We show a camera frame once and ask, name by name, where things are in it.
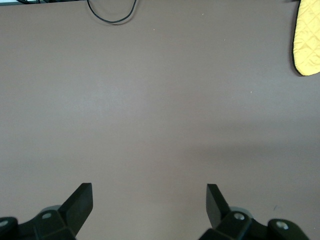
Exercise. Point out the yellow quilted oven mitt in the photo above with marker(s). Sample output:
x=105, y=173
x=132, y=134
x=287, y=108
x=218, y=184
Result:
x=307, y=37

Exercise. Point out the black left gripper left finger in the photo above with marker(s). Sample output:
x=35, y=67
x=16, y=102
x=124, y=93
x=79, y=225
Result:
x=75, y=212

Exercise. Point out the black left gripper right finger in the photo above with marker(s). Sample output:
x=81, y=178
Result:
x=217, y=215

